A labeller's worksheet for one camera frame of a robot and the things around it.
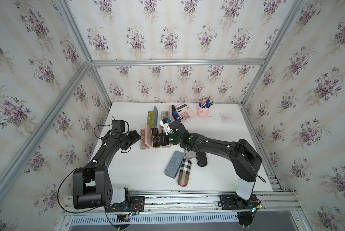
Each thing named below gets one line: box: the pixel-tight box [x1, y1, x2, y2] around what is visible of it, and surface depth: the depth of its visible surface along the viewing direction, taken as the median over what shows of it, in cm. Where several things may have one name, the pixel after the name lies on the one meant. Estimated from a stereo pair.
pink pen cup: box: [196, 102, 212, 119], surface depth 107 cm
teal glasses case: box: [164, 150, 185, 179], surface depth 86 cm
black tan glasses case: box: [195, 151, 208, 167], surface depth 88 cm
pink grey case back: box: [160, 105, 173, 120], surface depth 114 cm
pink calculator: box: [175, 102, 196, 122], surface depth 114 cm
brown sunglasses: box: [150, 127, 159, 137], surface depth 101 cm
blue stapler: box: [171, 104, 181, 122], surface depth 113 cm
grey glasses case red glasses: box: [183, 148, 197, 160], surface depth 90 cm
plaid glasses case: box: [177, 157, 192, 187], surface depth 82 cm
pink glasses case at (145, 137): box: [139, 123, 152, 150], surface depth 95 cm
